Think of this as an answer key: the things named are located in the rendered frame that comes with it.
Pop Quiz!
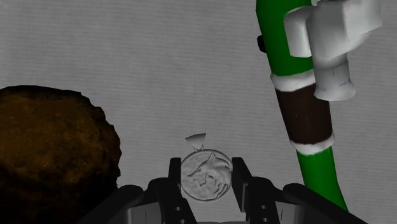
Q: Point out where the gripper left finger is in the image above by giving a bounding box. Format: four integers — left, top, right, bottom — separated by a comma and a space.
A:
78, 157, 198, 224

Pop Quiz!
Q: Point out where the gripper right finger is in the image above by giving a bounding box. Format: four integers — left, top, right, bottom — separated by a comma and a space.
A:
231, 157, 368, 224

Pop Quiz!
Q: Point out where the grey round embossed medallion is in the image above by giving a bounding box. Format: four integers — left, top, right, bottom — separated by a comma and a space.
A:
180, 133, 233, 202

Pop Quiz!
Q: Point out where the green curved tool brown grip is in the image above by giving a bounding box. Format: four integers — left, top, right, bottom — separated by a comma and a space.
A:
255, 0, 383, 213

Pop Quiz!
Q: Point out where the brown lumpy rock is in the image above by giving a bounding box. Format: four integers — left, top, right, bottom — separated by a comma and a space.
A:
0, 85, 122, 224

